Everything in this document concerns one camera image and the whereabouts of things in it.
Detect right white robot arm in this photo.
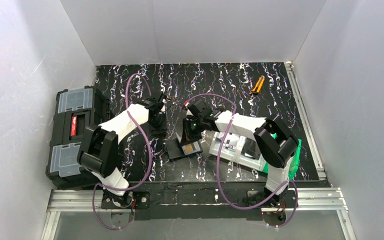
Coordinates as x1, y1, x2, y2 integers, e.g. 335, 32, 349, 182
177, 99, 299, 198

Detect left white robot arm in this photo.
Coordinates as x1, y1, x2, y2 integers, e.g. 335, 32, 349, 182
77, 92, 169, 196

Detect white cards in left bin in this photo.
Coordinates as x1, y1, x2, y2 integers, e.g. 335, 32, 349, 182
223, 133, 241, 152

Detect black cards in middle bin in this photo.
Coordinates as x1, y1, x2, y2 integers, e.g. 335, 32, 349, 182
243, 138, 261, 160

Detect grey bin left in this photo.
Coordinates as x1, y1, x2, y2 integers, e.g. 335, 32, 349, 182
209, 132, 246, 164

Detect grey bin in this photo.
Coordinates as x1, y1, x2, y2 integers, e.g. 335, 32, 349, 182
236, 137, 266, 172
209, 132, 246, 164

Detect orange black utility knife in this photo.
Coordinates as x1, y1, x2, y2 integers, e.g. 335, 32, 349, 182
250, 75, 265, 95

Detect grey bin middle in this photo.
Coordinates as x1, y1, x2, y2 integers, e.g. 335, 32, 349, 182
236, 137, 266, 172

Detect black tool box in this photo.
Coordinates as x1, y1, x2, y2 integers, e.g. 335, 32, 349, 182
45, 85, 114, 190

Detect green bin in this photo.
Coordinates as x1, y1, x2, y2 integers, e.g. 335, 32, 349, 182
271, 132, 303, 181

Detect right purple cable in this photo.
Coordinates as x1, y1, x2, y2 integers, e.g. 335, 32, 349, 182
185, 93, 300, 229

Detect purple cable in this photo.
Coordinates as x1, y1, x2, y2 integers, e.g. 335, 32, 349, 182
91, 72, 154, 231
185, 93, 300, 229

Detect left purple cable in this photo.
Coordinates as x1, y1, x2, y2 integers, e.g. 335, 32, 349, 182
91, 72, 154, 231

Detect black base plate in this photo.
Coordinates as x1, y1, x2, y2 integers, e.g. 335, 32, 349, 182
96, 182, 297, 221

